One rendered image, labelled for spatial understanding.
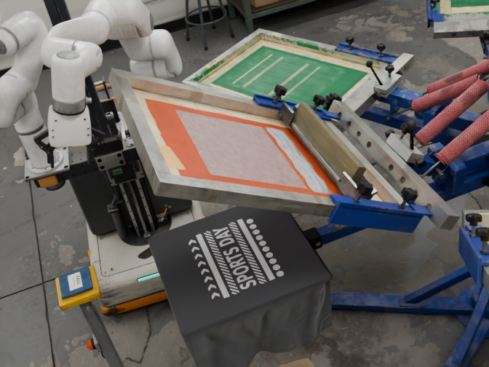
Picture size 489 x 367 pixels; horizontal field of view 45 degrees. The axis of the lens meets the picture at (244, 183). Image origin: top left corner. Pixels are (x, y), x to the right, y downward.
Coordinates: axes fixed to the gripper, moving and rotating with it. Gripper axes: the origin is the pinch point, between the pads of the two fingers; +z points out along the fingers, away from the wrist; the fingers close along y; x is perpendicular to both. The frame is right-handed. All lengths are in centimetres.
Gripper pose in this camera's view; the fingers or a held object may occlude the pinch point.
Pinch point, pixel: (70, 160)
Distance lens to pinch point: 156.6
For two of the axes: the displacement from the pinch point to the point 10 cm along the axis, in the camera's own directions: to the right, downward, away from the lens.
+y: -9.3, 0.9, -3.6
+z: -1.4, 8.2, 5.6
